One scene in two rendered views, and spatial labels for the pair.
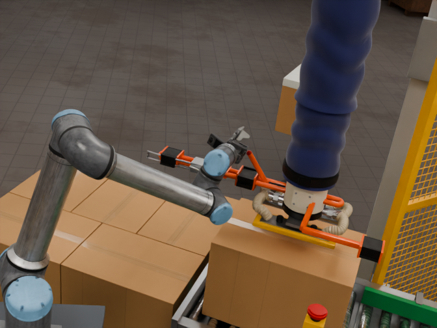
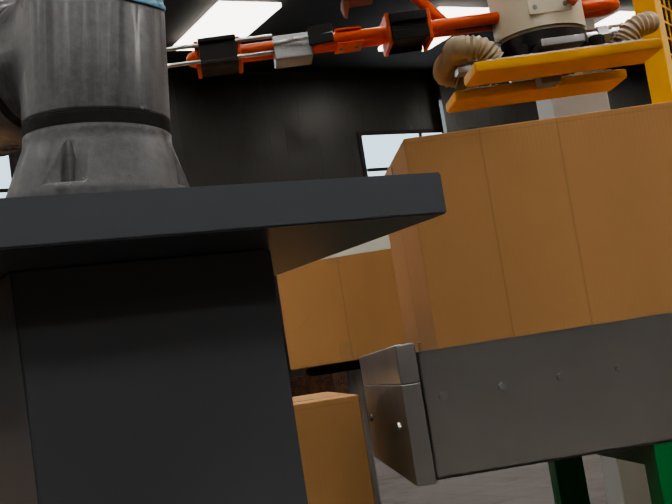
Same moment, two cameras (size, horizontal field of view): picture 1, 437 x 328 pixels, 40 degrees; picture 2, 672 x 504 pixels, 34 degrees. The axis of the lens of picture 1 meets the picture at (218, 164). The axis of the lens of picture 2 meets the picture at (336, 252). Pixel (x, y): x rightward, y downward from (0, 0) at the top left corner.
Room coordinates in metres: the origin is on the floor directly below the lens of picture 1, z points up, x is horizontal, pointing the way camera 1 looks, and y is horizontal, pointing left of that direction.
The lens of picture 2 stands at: (0.39, 0.78, 0.58)
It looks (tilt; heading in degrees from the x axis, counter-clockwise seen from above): 6 degrees up; 339
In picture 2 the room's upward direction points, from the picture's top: 9 degrees counter-clockwise
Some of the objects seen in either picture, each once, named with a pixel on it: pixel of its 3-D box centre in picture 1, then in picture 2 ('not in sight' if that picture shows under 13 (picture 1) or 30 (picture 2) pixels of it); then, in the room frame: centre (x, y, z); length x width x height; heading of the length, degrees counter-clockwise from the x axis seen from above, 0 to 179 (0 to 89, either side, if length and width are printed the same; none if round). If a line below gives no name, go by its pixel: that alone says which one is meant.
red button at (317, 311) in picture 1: (317, 314); not in sight; (1.61, -0.41, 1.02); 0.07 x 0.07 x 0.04
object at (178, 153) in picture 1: (172, 156); (218, 57); (2.30, 0.21, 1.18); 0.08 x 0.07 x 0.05; 74
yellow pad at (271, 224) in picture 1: (296, 226); (560, 54); (2.04, -0.34, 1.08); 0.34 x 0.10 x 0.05; 74
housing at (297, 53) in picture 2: (199, 166); (292, 50); (2.26, 0.08, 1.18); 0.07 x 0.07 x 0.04; 74
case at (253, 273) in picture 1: (284, 274); (567, 245); (2.14, -0.36, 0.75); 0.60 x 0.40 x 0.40; 73
